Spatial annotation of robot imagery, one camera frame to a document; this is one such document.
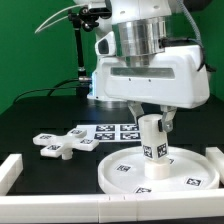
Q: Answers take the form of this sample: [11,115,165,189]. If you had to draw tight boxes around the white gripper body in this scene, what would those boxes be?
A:
[95,44,211,110]

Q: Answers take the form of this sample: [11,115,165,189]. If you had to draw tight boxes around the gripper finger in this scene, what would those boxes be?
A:
[128,101,144,122]
[158,106,177,132]

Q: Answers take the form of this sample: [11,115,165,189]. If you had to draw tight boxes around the white round table top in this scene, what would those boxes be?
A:
[98,146,220,194]

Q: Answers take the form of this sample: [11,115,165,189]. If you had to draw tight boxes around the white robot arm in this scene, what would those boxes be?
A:
[88,0,214,132]

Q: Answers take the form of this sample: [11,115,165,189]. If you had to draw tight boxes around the white marker sheet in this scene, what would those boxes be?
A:
[77,124,140,142]

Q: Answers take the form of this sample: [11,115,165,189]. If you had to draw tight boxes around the white cross table base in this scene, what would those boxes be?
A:
[33,128,99,160]

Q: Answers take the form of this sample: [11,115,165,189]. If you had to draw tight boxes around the white front fence bar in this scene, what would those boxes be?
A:
[0,189,224,224]

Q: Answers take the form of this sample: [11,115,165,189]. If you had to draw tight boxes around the white left fence bar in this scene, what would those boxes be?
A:
[0,154,23,196]

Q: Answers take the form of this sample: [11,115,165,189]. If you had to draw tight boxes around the black camera stand pole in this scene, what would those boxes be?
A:
[68,10,89,98]

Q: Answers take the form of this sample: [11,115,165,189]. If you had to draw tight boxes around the black cables on table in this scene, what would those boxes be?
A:
[13,78,91,104]

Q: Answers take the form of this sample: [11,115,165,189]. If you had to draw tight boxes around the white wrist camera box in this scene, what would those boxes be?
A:
[95,31,117,58]

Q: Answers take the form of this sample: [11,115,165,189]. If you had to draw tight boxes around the white curved cables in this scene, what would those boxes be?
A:
[34,3,88,35]

